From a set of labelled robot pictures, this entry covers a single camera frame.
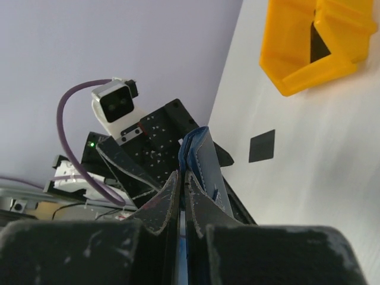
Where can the black card in bin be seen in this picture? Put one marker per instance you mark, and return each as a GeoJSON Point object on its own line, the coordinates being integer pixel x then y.
{"type": "Point", "coordinates": [318, 48]}

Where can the yellow plastic bin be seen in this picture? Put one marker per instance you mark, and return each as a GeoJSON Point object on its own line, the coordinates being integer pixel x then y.
{"type": "Point", "coordinates": [309, 43]}

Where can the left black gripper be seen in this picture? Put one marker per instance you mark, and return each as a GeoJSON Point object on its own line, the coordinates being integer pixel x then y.
{"type": "Point", "coordinates": [142, 164]}

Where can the black credit card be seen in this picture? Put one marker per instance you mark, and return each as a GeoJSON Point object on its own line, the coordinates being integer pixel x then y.
{"type": "Point", "coordinates": [262, 147]}

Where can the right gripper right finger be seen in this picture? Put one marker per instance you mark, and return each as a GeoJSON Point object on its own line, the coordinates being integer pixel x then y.
{"type": "Point", "coordinates": [217, 242]}

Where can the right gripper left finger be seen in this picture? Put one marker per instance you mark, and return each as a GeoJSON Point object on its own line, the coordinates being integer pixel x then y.
{"type": "Point", "coordinates": [153, 258]}

